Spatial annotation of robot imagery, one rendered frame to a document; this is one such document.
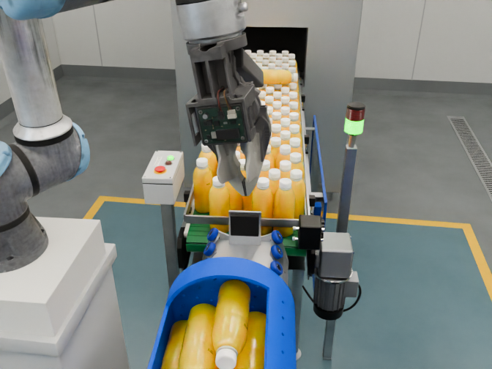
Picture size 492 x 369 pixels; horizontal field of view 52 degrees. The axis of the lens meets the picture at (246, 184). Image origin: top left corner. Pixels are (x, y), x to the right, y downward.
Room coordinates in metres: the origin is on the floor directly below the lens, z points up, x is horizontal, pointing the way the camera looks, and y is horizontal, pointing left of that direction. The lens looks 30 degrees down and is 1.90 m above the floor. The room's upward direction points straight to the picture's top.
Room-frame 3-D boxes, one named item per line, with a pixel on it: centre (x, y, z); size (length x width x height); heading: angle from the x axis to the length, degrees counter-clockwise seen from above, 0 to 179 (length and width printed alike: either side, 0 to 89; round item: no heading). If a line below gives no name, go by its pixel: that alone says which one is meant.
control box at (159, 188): (1.50, 0.28, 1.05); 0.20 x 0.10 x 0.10; 176
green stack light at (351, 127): (1.64, -0.38, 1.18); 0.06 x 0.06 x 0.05
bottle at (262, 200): (1.39, -0.05, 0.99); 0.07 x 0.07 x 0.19
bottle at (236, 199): (1.46, 0.05, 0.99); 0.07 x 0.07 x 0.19
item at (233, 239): (1.28, 0.00, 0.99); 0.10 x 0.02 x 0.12; 86
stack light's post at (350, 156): (1.64, -0.38, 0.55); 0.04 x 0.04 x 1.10; 86
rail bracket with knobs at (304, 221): (1.31, -0.20, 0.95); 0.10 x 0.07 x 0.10; 86
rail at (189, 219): (1.36, 0.00, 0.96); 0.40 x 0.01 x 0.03; 86
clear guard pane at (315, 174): (1.89, -0.31, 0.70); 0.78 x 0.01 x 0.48; 176
